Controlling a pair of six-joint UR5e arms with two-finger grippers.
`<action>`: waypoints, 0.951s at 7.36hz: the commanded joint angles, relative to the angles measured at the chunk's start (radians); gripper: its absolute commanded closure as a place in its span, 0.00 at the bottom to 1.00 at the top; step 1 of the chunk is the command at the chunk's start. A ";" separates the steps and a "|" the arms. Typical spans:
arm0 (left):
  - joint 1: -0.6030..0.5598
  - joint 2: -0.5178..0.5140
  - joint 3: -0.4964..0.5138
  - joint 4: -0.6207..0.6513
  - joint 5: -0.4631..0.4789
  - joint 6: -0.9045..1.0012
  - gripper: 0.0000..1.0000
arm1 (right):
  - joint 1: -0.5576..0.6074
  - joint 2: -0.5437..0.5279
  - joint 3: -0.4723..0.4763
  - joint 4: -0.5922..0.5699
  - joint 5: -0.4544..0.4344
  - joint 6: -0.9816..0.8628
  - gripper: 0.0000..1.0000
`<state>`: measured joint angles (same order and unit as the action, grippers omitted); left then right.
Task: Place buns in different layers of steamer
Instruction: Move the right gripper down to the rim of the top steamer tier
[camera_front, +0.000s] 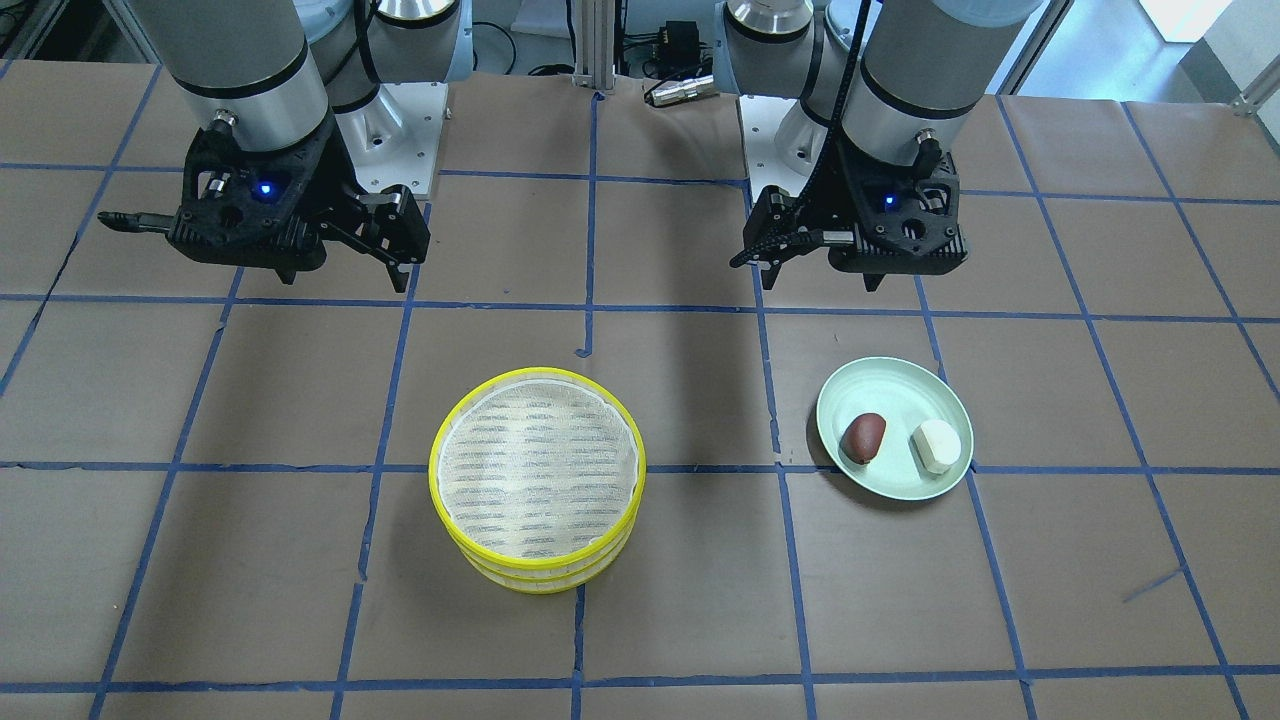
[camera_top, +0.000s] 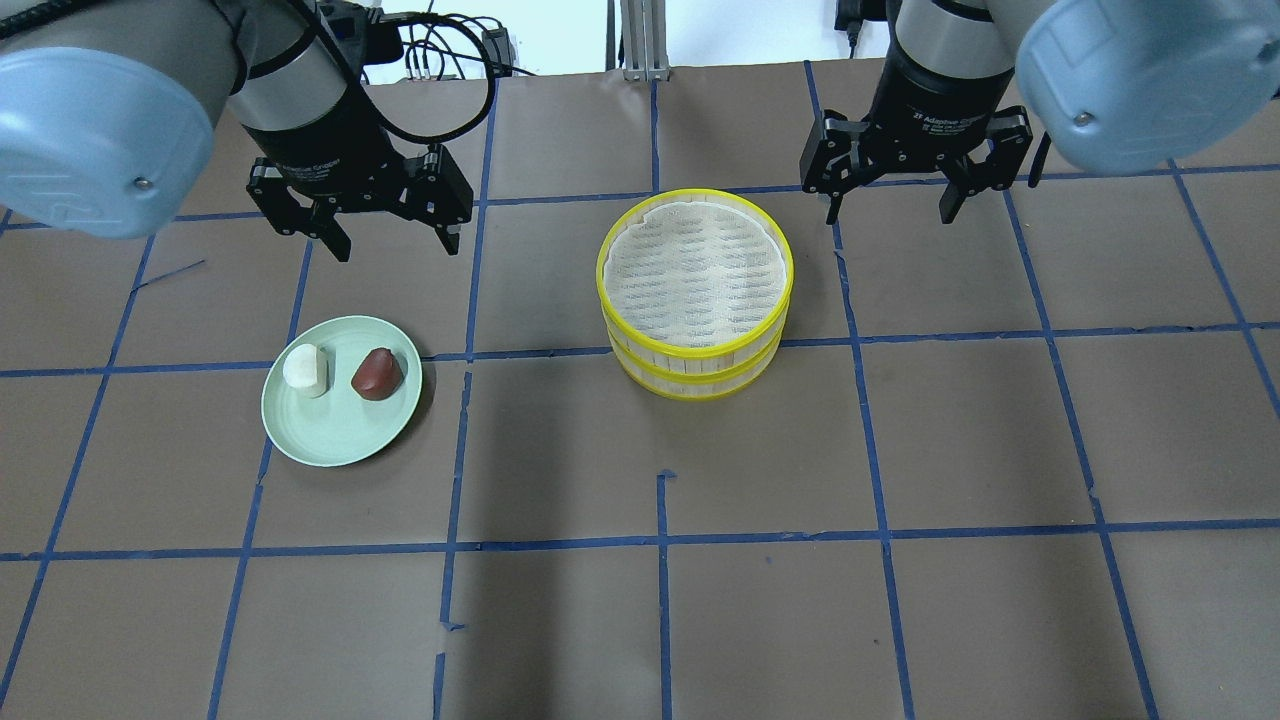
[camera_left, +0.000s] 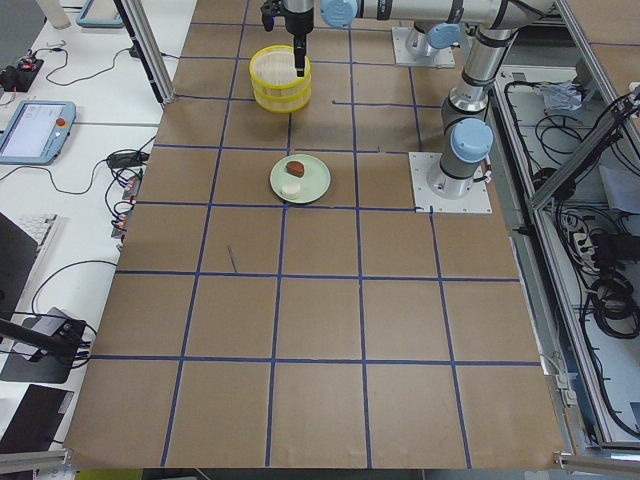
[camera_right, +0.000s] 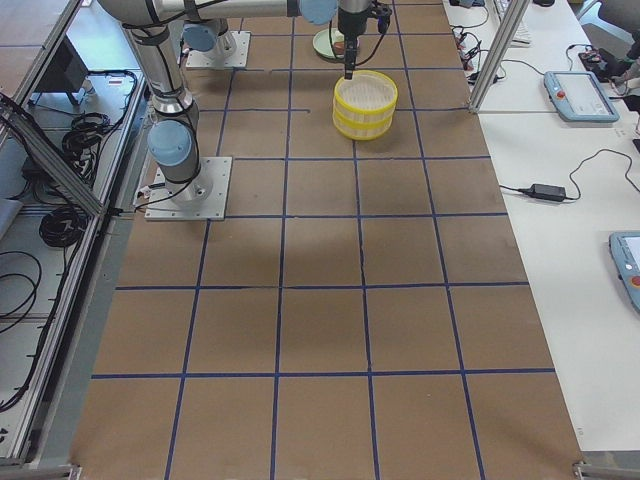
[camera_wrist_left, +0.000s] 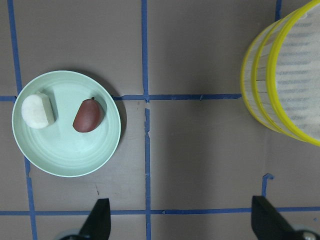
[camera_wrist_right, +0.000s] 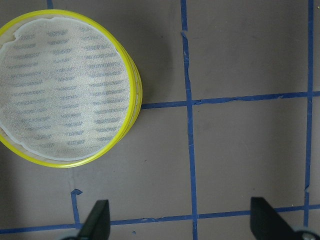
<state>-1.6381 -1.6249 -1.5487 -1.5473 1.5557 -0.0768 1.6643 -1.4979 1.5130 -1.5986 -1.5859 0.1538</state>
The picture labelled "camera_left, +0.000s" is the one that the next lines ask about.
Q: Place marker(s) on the brown bun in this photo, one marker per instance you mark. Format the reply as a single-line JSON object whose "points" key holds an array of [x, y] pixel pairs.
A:
{"points": [[295, 168]]}

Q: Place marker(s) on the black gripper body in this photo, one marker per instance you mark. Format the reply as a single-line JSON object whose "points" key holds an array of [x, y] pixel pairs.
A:
{"points": [[298, 22]]}

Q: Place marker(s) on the white bun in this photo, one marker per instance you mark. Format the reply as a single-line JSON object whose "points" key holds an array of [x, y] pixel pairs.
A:
{"points": [[291, 190]]}

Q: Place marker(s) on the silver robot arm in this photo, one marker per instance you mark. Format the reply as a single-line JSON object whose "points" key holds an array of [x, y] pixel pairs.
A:
{"points": [[340, 14], [468, 139]]}

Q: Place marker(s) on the teach pendant tablet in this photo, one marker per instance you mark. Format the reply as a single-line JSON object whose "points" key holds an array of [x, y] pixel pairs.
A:
{"points": [[37, 132]]}

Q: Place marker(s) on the black power adapter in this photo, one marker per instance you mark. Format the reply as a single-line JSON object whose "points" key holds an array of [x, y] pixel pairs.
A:
{"points": [[127, 159]]}

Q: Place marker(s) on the yellow steamer layer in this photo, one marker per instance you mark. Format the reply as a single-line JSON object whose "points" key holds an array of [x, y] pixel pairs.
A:
{"points": [[284, 104], [273, 73]]}

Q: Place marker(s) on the black camera stand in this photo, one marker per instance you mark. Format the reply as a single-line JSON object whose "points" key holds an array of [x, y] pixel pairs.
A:
{"points": [[55, 354]]}

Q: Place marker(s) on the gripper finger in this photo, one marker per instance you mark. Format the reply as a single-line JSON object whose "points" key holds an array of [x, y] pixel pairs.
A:
{"points": [[299, 50]]}

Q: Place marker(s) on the light green plate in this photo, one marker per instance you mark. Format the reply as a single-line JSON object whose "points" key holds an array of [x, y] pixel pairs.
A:
{"points": [[314, 184]]}

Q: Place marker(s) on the aluminium frame post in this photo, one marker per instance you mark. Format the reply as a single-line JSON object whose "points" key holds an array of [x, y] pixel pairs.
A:
{"points": [[140, 32]]}

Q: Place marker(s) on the white keyboard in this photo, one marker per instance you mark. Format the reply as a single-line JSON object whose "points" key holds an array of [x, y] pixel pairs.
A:
{"points": [[42, 228]]}

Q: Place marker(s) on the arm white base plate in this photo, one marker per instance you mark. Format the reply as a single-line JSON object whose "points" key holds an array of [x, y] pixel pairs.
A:
{"points": [[434, 192], [425, 46]]}

